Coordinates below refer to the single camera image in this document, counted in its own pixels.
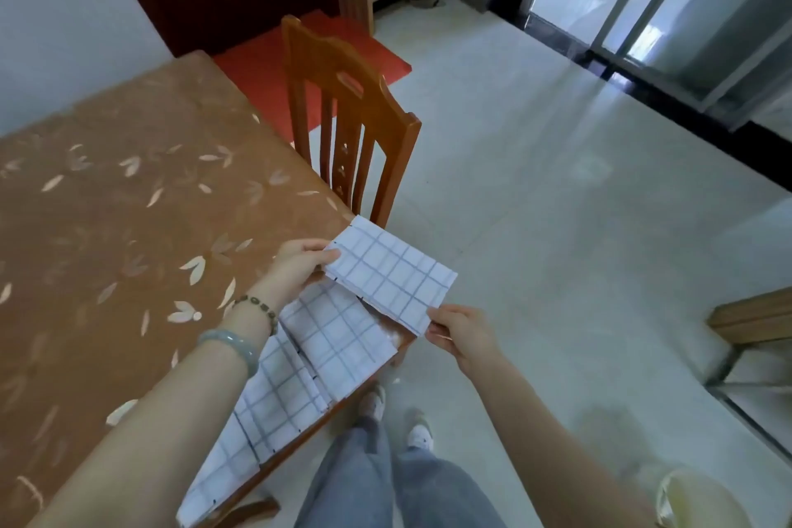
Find wooden dining table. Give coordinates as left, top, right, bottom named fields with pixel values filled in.
left=0, top=49, right=416, bottom=528

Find person's left hand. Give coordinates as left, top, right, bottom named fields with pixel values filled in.
left=253, top=238, right=342, bottom=315

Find person's right forearm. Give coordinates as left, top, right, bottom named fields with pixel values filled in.
left=469, top=354, right=657, bottom=528

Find gold lattice wooden partition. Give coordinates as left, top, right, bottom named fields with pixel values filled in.
left=707, top=285, right=792, bottom=349

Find person's white shoe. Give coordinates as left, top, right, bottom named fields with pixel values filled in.
left=405, top=412, right=436, bottom=455
left=358, top=384, right=388, bottom=423

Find person's right white shoe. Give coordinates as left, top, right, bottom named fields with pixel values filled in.
left=405, top=412, right=436, bottom=455

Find red floor mat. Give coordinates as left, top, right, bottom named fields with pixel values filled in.
left=212, top=9, right=413, bottom=145

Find beaded bracelet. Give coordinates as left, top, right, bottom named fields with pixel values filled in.
left=232, top=294, right=280, bottom=337

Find large grid cloth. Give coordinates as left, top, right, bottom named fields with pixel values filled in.
left=323, top=214, right=459, bottom=338

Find checked placemat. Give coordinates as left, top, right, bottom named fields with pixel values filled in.
left=234, top=326, right=330, bottom=464

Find floral brown table cover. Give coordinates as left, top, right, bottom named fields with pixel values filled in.
left=0, top=49, right=409, bottom=528

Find person's left forearm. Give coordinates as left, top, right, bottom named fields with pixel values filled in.
left=27, top=292, right=285, bottom=528

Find pale green jade bangle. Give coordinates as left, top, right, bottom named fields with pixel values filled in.
left=197, top=329, right=261, bottom=379

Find person's grey trousers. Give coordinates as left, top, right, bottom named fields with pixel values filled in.
left=294, top=416, right=506, bottom=528

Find chrome metal frame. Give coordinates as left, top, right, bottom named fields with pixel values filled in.
left=705, top=345, right=792, bottom=460

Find cream waste bin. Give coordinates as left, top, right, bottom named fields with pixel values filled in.
left=653, top=465, right=753, bottom=528

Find person's right hand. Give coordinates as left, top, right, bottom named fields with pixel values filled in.
left=425, top=304, right=506, bottom=384

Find person's left white shoe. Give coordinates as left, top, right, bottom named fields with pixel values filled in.
left=358, top=384, right=388, bottom=423

